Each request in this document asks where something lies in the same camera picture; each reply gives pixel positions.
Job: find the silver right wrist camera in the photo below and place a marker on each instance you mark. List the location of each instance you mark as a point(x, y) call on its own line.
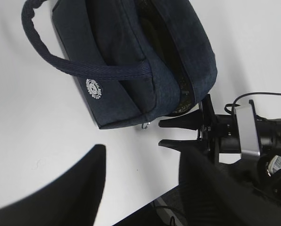
point(248, 135)

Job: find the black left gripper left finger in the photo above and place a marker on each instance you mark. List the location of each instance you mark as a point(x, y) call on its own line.
point(73, 199)

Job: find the dark navy lunch bag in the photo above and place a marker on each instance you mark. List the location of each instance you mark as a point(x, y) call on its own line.
point(135, 60)

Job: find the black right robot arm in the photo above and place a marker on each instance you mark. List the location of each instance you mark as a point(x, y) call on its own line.
point(269, 132)

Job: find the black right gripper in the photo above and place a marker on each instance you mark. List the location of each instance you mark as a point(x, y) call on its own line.
point(219, 134)

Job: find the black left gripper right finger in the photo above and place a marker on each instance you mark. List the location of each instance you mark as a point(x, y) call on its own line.
point(210, 198)

